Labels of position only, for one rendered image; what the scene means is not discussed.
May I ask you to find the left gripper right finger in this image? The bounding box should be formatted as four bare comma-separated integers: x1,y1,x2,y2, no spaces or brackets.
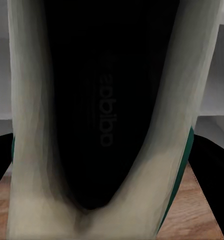
188,134,224,235

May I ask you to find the gym shoe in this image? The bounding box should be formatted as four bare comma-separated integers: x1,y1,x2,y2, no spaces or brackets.
6,0,224,240

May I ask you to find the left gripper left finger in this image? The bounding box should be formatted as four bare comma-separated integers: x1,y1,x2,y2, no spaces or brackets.
0,133,14,181

